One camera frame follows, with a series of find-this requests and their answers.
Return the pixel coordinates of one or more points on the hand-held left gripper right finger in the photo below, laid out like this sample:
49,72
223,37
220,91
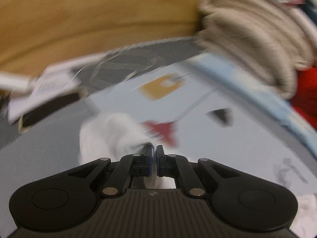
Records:
161,163

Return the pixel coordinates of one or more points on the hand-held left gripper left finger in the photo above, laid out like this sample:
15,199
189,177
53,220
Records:
149,163

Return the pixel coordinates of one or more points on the white tank top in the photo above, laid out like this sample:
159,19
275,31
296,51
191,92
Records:
111,133

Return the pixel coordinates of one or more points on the grey mattress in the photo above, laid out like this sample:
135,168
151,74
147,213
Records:
37,153

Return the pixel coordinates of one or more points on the flat black object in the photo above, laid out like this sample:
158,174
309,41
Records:
49,109

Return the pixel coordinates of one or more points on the folded light blue sheet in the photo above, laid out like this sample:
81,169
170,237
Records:
247,79

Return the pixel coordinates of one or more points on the white paper sheet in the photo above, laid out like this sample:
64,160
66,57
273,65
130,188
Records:
49,84

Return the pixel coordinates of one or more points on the small white cloth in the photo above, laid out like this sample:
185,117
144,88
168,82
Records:
308,215

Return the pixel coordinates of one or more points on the white bar-shaped object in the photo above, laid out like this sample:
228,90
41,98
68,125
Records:
14,82

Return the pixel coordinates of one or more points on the cream folded blanket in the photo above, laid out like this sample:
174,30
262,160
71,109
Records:
247,29

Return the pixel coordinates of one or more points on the red blanket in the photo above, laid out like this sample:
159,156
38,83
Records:
307,91

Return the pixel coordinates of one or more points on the wooden headboard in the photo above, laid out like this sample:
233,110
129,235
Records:
74,17

